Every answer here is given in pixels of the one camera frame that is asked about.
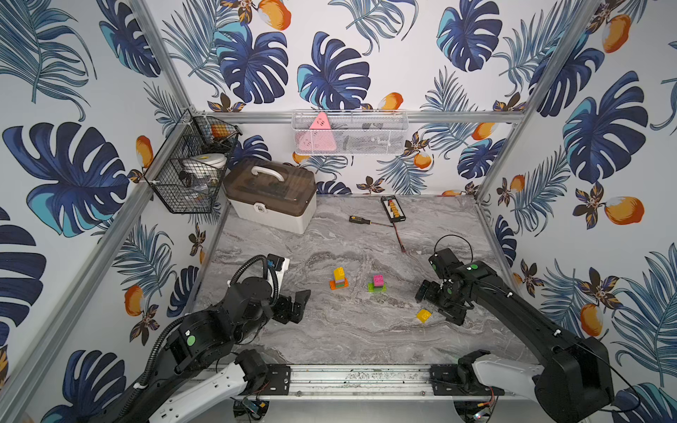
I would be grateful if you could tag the lime green long lego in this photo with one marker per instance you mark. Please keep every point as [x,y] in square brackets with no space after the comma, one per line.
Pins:
[373,289]

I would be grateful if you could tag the orange lego plate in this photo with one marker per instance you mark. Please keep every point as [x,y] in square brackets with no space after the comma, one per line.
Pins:
[334,285]

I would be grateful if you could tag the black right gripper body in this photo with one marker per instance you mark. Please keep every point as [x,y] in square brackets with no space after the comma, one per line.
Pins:
[450,307]

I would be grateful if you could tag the white box brown lid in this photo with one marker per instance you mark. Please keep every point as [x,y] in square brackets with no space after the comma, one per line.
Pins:
[272,194]

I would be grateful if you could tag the black board yellow connectors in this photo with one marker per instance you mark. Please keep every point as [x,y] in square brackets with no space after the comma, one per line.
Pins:
[393,209]

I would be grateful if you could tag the yellow lego brick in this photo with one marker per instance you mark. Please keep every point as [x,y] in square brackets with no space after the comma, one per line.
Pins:
[339,275]
[423,316]

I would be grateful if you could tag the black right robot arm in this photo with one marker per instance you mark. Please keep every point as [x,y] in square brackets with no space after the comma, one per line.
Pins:
[572,378]

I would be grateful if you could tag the black yellow screwdriver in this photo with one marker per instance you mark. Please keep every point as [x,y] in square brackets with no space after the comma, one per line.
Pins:
[362,221]

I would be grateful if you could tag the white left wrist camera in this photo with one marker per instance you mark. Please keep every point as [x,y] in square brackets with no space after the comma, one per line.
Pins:
[277,266]

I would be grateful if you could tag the clear wall shelf tray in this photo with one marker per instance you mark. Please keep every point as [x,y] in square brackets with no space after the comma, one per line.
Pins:
[364,132]

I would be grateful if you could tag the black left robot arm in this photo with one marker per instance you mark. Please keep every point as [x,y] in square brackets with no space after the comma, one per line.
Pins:
[195,342]

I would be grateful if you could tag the pink triangle card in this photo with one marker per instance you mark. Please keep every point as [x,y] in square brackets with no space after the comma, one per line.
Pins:
[319,138]

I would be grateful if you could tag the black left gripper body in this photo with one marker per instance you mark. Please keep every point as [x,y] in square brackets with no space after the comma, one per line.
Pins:
[288,307]

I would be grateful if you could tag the white object in basket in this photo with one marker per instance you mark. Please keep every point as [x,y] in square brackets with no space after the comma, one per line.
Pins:
[203,164]

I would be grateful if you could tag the black wire basket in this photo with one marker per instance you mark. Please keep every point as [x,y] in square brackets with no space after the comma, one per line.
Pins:
[182,192]

